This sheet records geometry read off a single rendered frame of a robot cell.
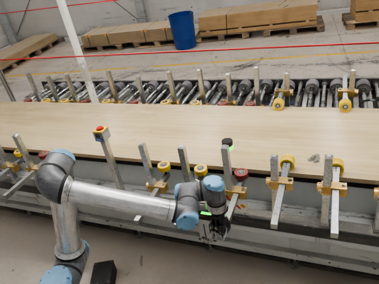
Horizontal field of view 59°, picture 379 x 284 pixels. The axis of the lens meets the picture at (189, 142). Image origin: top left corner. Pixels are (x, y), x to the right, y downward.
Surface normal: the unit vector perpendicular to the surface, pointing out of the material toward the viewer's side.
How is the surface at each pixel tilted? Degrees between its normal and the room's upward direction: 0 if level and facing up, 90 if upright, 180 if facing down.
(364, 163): 0
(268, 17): 90
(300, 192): 90
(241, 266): 0
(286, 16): 90
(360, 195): 90
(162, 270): 0
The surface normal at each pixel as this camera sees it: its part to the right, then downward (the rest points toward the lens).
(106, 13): -0.26, 0.55
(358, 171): -0.16, -0.84
